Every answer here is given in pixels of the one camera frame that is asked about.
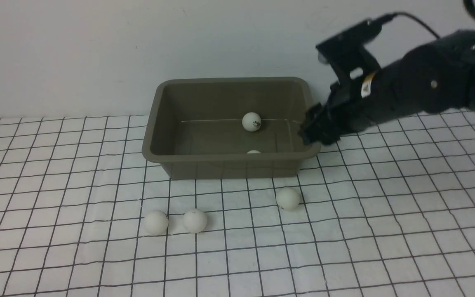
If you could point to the white ping-pong ball with logo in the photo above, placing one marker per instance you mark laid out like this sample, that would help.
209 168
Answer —
251 121

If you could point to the olive green plastic bin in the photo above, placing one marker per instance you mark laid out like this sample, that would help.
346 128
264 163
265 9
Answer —
195 131

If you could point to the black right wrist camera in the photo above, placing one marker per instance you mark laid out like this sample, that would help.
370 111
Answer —
345 51

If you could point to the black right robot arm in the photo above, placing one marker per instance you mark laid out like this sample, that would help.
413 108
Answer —
431 78

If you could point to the white checkered tablecloth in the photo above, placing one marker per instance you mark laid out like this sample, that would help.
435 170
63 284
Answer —
390 212

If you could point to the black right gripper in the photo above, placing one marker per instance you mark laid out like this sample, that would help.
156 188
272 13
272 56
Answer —
355 104

